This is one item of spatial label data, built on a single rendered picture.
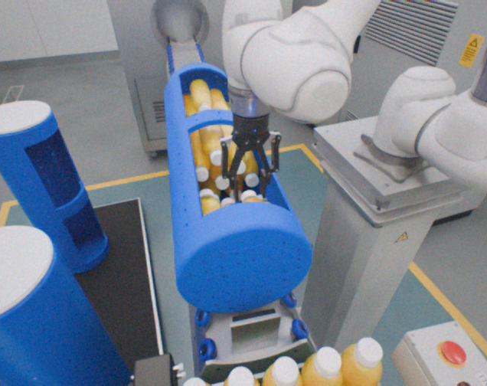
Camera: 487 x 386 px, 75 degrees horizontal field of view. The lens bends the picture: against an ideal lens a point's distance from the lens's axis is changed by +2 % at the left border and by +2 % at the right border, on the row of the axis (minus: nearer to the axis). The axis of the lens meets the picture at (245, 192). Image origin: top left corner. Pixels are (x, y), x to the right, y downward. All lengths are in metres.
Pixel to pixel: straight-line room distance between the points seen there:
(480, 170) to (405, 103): 0.24
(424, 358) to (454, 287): 1.67
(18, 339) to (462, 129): 1.06
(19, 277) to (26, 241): 0.11
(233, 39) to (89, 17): 4.99
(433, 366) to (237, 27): 0.62
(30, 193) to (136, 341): 0.82
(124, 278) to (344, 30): 1.69
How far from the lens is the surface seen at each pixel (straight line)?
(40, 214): 1.74
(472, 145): 0.82
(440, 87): 0.94
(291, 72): 0.42
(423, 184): 1.02
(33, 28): 5.63
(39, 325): 0.92
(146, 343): 1.69
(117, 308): 1.83
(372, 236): 1.07
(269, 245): 0.61
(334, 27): 0.46
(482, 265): 2.52
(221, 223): 0.57
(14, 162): 1.58
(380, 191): 0.95
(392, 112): 0.96
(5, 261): 0.94
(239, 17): 0.56
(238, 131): 0.65
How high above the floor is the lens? 1.64
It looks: 41 degrees down
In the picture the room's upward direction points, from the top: straight up
